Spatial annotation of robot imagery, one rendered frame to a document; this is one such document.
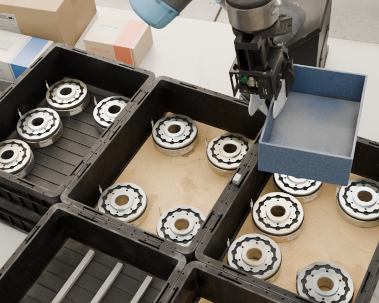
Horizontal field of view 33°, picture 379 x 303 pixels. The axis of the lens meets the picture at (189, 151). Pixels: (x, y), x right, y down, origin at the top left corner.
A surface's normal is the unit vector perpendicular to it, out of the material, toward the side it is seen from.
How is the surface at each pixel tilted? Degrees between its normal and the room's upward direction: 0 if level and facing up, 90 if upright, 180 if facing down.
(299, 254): 0
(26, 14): 90
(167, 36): 0
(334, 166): 90
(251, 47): 90
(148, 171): 0
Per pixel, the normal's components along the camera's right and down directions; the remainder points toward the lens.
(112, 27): -0.07, -0.66
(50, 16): -0.30, 0.73
